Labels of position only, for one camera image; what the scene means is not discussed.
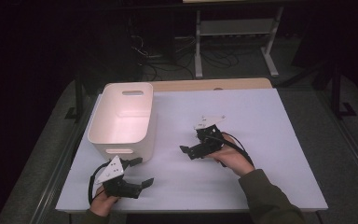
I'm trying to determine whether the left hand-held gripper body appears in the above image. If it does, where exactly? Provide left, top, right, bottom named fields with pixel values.
left=94, top=155, right=143, bottom=200

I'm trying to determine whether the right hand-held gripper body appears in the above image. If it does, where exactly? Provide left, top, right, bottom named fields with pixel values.
left=188, top=115, right=227, bottom=161

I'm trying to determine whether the person's left hand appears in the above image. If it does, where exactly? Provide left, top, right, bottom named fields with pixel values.
left=89, top=185, right=119, bottom=217

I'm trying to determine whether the person's right hand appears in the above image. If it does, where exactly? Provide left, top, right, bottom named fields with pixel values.
left=212, top=133, right=256, bottom=178

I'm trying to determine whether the white board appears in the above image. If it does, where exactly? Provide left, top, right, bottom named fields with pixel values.
left=55, top=88, right=329, bottom=214

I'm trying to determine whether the white plastic bin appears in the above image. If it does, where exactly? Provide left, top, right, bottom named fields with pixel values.
left=87, top=81, right=158, bottom=163

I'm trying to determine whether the white metal stand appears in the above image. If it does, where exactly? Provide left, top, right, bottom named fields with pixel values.
left=193, top=5, right=285, bottom=79

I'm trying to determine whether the black metal stand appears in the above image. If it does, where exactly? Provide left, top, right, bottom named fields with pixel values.
left=329, top=60, right=357, bottom=119

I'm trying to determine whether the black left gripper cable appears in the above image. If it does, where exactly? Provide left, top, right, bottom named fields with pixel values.
left=88, top=161, right=115, bottom=205

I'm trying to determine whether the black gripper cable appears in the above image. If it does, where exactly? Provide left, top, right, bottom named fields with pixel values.
left=204, top=133, right=255, bottom=168
left=88, top=161, right=115, bottom=205

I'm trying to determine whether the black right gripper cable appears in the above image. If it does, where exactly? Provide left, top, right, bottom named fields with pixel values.
left=204, top=133, right=255, bottom=168

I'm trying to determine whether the tangle of floor cables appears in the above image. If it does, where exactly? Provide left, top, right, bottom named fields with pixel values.
left=130, top=32, right=197, bottom=81

